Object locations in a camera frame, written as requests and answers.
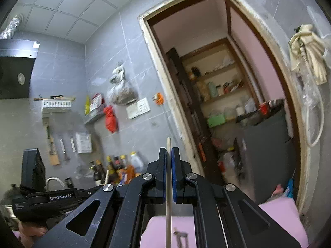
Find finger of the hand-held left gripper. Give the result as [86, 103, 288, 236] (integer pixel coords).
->
[77, 187, 104, 207]

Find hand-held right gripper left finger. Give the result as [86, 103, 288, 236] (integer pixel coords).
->
[32, 148, 167, 248]

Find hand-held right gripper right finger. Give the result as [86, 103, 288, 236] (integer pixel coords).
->
[171, 147, 302, 248]

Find wooden chopstick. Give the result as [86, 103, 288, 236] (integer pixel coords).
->
[165, 137, 173, 248]

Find person's left forearm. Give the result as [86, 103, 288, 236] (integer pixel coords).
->
[12, 231, 24, 248]

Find person's left hand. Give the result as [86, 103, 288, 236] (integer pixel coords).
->
[18, 222, 48, 248]

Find metal faucet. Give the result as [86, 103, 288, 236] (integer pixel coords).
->
[45, 177, 65, 190]

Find large oil bottle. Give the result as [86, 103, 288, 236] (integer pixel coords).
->
[130, 151, 144, 174]

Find group of sauce bottles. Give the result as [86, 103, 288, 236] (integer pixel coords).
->
[89, 155, 137, 187]

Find metal cooking pot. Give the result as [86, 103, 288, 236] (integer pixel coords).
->
[0, 184, 23, 228]

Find white cardboard box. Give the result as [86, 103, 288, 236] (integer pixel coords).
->
[75, 131, 93, 154]

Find green plastic box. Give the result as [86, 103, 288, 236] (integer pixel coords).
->
[207, 115, 226, 129]

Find red plastic bag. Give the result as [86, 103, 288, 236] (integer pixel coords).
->
[103, 105, 119, 134]

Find orange plug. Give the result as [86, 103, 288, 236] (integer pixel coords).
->
[152, 92, 164, 106]

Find wooden shelf unit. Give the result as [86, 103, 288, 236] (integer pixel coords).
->
[165, 37, 262, 182]

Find clear plastic bag dried goods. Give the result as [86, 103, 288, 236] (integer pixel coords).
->
[107, 66, 138, 106]

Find mint green canister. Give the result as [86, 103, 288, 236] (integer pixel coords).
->
[206, 82, 218, 100]

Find grey refrigerator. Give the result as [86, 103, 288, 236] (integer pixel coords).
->
[237, 105, 292, 205]

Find black range hood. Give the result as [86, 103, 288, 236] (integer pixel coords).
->
[0, 38, 41, 100]

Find pink tablecloth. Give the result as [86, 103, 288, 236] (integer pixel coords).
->
[141, 196, 310, 248]

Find blue packet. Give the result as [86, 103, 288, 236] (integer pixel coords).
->
[283, 178, 295, 198]

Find beige hanging cloth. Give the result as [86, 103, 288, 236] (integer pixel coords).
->
[288, 23, 329, 86]

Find white wall rack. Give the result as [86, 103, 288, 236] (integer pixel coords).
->
[41, 97, 72, 114]

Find white wall socket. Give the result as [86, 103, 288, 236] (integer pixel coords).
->
[126, 97, 151, 120]

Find grey wall shelf with packets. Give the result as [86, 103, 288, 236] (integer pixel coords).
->
[84, 93, 107, 125]

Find beige door frame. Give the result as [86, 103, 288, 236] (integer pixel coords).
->
[138, 0, 314, 219]

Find silver foil duct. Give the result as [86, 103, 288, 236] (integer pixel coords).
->
[0, 14, 24, 40]

